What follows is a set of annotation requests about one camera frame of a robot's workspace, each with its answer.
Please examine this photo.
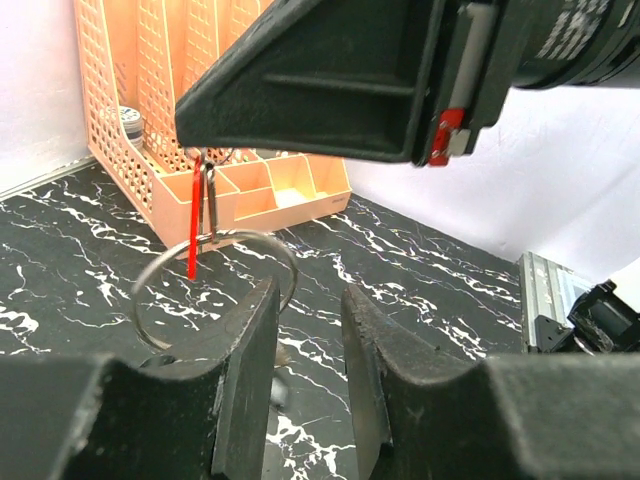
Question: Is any small round grey jar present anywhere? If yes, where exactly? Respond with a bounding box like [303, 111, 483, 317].
[100, 106, 144, 150]

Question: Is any orange plastic file organizer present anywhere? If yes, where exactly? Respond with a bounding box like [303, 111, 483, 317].
[74, 1, 351, 246]

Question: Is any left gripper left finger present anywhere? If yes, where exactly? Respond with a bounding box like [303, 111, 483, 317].
[64, 278, 280, 479]

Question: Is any aluminium frame rail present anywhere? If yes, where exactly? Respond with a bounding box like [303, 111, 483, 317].
[518, 252, 594, 354]

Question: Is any large silver keyring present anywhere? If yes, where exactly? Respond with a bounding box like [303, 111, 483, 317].
[130, 227, 300, 351]

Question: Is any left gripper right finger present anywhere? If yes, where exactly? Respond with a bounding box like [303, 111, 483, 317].
[341, 286, 520, 479]

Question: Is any red plastic key tag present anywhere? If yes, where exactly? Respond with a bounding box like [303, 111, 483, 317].
[187, 151, 205, 280]

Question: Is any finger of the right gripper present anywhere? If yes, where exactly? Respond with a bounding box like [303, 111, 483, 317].
[175, 1, 437, 165]

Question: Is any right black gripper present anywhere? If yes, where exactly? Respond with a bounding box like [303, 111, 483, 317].
[424, 1, 639, 166]

